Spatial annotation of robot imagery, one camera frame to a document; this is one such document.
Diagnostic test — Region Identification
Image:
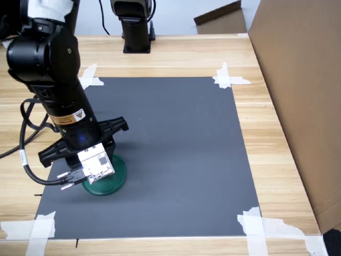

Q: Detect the black rounded object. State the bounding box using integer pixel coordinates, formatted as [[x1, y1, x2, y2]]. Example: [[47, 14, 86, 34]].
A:
[[322, 228, 341, 256]]

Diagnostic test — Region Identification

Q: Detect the thick black camera cable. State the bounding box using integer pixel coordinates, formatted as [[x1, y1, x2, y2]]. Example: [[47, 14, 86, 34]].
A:
[[0, 98, 86, 191]]

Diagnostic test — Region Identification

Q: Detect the dark grey mat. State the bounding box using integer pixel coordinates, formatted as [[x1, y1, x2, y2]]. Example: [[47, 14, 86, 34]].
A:
[[34, 76, 263, 239]]

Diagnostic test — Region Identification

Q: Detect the black base plug with cable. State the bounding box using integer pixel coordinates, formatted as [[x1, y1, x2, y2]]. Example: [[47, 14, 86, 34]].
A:
[[146, 0, 158, 42]]

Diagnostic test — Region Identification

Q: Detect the white tape patch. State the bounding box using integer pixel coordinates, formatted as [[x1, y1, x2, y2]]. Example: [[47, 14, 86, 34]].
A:
[[0, 211, 56, 256], [212, 61, 253, 90], [78, 62, 105, 91], [237, 206, 329, 256]]

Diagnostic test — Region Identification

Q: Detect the round green lid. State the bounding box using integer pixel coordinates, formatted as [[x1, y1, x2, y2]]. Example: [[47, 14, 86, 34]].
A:
[[81, 154, 128, 197]]

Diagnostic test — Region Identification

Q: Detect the white camera box with circuit board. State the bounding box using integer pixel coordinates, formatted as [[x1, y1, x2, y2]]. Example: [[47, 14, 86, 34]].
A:
[[77, 142, 116, 185]]

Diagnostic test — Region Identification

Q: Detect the large brown cardboard partition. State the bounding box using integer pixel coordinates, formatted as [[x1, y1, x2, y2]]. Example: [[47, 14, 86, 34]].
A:
[[247, 0, 341, 234]]

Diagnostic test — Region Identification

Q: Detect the thin black base cable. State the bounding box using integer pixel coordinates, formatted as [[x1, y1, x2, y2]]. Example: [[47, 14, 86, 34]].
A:
[[98, 0, 111, 36]]

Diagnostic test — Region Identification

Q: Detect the brown cardboard box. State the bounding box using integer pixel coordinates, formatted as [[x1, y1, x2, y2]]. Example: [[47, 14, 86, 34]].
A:
[[193, 0, 248, 35]]

